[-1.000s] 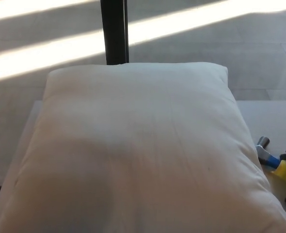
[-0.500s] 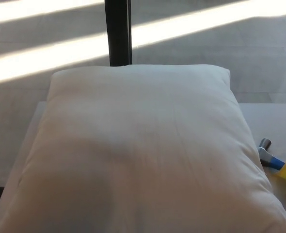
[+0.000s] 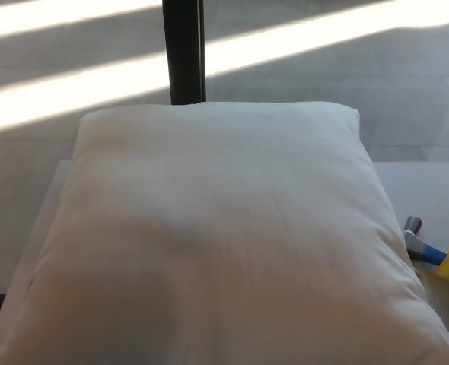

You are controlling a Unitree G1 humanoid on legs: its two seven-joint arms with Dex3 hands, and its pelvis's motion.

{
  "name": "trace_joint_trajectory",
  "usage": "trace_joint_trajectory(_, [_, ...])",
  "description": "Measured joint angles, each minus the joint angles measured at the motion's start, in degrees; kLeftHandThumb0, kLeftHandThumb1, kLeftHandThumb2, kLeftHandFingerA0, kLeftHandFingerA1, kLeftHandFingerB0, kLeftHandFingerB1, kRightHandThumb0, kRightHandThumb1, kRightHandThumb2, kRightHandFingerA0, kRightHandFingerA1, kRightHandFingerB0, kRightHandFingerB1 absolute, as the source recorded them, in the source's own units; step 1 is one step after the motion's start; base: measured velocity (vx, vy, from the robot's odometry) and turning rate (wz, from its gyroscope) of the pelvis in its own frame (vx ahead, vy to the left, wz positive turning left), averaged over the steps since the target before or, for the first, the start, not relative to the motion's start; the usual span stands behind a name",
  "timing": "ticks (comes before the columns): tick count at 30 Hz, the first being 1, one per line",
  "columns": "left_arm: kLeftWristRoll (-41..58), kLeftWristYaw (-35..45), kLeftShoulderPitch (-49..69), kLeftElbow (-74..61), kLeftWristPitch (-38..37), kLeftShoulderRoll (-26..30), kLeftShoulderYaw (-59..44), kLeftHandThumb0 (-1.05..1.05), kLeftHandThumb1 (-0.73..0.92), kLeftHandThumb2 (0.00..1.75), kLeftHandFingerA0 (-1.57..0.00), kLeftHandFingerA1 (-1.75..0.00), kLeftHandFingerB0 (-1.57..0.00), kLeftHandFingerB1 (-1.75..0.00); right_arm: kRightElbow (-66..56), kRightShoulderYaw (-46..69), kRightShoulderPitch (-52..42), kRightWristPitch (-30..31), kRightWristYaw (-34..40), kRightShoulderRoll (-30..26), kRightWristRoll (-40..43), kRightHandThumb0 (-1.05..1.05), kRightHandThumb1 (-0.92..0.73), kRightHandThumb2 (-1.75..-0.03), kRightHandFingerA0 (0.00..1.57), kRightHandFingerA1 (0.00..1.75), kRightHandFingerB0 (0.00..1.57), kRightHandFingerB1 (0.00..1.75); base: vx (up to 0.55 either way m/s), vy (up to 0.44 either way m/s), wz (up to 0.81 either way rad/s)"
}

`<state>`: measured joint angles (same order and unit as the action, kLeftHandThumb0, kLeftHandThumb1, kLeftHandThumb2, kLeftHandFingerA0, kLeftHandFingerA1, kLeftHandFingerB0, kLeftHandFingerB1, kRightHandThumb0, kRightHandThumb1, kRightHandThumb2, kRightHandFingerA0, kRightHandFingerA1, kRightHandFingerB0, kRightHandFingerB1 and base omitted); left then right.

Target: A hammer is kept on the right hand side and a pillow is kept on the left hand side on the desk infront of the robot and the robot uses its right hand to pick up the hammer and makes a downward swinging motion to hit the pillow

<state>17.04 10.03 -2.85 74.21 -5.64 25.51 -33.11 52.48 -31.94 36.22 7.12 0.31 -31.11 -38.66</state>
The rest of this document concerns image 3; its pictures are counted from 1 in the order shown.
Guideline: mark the white pillow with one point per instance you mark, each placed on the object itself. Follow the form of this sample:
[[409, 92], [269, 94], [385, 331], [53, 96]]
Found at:
[[224, 235]]

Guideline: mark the black vertical post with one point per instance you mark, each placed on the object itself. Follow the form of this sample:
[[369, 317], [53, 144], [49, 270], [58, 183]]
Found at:
[[180, 49]]

